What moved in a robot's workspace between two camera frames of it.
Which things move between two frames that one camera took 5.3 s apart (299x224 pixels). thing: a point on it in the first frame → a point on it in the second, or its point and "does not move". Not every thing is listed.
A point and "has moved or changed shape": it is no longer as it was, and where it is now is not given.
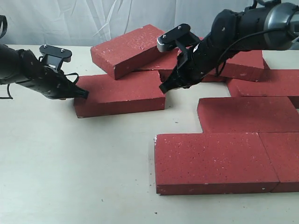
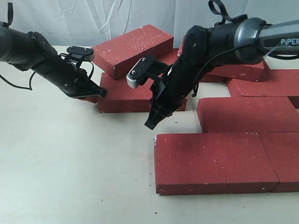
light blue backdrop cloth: (87, 22) does not move
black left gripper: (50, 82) → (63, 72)
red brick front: (138, 92) has moved or changed shape
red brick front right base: (282, 148) does not move
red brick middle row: (248, 114) does not move
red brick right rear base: (277, 82) does not move
